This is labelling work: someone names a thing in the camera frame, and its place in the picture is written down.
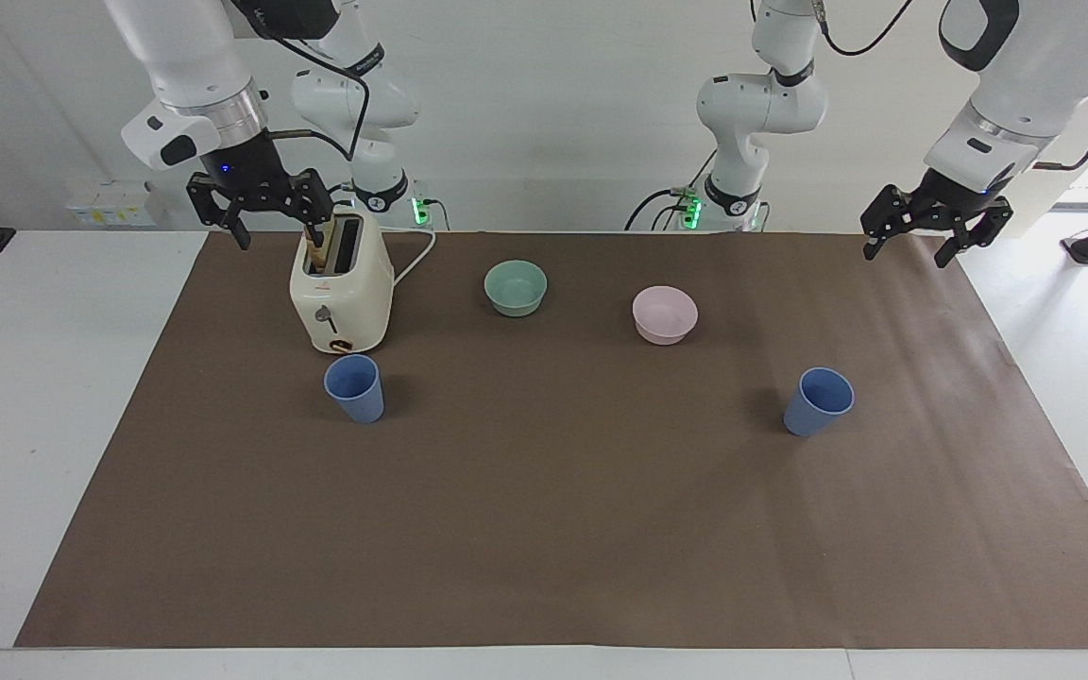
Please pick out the green bowl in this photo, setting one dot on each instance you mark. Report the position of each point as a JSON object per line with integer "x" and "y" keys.
{"x": 516, "y": 288}

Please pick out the toast slice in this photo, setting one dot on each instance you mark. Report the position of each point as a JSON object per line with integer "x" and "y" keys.
{"x": 317, "y": 250}

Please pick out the pink bowl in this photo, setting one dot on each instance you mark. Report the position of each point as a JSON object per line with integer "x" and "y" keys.
{"x": 665, "y": 316}

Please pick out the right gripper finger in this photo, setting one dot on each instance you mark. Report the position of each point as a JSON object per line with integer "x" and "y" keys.
{"x": 223, "y": 203}
{"x": 313, "y": 194}

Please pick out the cream toaster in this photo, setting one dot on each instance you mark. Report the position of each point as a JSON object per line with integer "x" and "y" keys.
{"x": 341, "y": 302}

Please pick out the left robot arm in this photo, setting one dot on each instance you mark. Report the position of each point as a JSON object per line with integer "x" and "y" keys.
{"x": 1035, "y": 66}

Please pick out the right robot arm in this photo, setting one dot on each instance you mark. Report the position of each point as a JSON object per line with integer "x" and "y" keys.
{"x": 195, "y": 57}

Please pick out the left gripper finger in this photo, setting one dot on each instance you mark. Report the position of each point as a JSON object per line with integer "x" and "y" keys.
{"x": 978, "y": 229}
{"x": 889, "y": 215}

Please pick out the blue cup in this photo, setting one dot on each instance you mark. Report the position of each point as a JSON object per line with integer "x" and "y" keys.
{"x": 816, "y": 404}
{"x": 355, "y": 392}

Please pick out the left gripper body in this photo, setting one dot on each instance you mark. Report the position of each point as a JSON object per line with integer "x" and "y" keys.
{"x": 950, "y": 196}

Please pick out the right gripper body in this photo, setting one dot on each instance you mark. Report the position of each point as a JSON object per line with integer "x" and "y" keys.
{"x": 244, "y": 172}

